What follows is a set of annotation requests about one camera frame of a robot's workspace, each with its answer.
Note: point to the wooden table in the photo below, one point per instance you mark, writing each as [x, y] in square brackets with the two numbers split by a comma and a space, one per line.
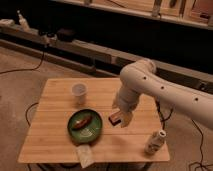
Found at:
[47, 140]

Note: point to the green round plate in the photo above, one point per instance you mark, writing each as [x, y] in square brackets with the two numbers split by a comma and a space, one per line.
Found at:
[88, 134]

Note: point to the white patterned bottle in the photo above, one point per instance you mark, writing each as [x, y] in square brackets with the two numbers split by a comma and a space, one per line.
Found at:
[155, 142]

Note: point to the white bottle on ledge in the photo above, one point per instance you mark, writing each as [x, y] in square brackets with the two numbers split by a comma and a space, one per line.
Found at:
[23, 22]

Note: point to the white folded napkin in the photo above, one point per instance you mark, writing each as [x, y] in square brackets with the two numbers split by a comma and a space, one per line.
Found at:
[85, 155]

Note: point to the black device on ledge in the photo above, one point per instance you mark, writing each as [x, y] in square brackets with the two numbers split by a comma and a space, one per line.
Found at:
[66, 35]

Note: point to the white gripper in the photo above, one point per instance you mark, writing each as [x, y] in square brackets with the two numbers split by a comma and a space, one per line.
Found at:
[126, 100]

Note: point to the brown rectangular box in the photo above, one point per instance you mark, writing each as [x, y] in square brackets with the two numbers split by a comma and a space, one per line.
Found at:
[114, 118]

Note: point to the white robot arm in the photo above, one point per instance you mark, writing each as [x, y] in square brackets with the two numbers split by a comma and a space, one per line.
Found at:
[139, 78]

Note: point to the brown sausage on plate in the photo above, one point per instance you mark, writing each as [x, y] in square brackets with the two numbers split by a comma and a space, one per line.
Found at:
[82, 123]

